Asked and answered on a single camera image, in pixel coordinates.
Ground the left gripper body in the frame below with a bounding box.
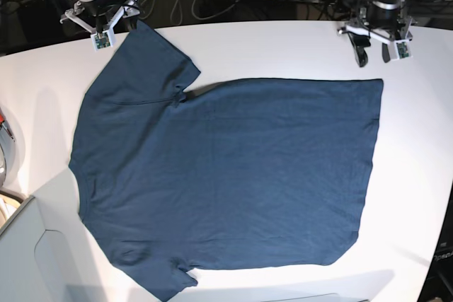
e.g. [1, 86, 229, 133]
[338, 0, 413, 60]

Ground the dark blue T-shirt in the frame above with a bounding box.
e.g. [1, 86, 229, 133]
[69, 23, 384, 301]

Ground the grey bin at left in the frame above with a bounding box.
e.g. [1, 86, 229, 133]
[0, 194, 71, 302]

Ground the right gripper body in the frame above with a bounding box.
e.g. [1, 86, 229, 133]
[55, 0, 154, 52]

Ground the red and white device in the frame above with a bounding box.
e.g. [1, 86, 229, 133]
[1, 108, 20, 187]

